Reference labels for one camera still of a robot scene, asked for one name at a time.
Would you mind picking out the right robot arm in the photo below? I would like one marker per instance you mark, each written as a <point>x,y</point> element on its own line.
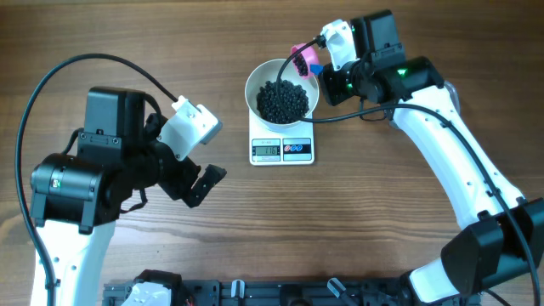
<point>501,232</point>

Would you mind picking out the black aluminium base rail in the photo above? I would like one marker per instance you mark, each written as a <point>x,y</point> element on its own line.
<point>379,292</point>

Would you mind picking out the white ceramic bowl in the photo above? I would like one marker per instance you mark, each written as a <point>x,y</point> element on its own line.
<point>268,71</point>

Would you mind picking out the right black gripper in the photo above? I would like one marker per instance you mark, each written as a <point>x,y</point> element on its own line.
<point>333,93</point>

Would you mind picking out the white digital kitchen scale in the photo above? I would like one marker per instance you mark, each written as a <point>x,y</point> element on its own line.
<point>280,145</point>

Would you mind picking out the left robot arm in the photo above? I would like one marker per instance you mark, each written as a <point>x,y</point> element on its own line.
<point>78,194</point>

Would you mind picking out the clear plastic container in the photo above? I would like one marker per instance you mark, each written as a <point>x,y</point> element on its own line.
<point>454,96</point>

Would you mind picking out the black beans in bowl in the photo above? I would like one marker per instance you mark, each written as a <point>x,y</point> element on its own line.
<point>275,106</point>

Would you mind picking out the pink scoop blue handle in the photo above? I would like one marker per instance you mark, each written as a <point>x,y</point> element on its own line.
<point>314,66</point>

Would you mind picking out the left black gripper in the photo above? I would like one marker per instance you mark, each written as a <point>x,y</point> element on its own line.
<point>181,185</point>

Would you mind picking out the black beans in scoop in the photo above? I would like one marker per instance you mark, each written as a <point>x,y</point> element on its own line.
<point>301,66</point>

